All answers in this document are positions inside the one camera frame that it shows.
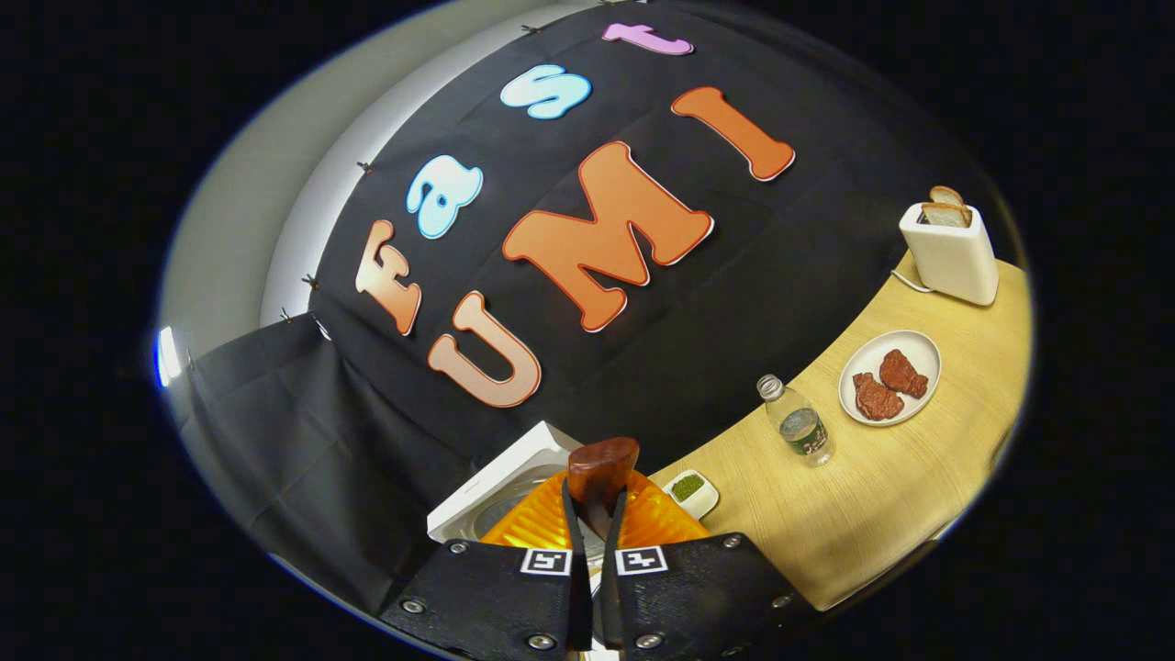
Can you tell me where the white round plate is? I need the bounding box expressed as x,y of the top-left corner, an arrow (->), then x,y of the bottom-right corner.
838,330 -> 943,428

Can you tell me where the red meat piece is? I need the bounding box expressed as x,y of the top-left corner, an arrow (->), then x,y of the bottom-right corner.
852,371 -> 905,421
878,349 -> 930,399

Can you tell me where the black backdrop cloth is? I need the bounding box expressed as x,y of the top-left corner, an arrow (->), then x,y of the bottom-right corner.
179,0 -> 1020,616

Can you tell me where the clear plastic water bottle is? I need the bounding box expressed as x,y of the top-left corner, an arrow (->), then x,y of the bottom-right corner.
756,374 -> 834,468

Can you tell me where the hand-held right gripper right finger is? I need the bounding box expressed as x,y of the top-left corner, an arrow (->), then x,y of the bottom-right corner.
601,468 -> 818,658

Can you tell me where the white toaster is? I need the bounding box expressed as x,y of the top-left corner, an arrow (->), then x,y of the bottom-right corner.
899,186 -> 1000,307

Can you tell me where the small white divided dish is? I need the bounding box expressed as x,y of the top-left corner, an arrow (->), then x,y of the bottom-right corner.
663,469 -> 720,521

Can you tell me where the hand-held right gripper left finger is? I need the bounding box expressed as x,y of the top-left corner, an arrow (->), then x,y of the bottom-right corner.
381,468 -> 594,658

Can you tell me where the white rice cooker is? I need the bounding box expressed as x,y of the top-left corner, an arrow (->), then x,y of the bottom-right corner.
426,420 -> 607,598

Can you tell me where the brown wooden spoon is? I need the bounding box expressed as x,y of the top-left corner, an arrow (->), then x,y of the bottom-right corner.
566,437 -> 641,543

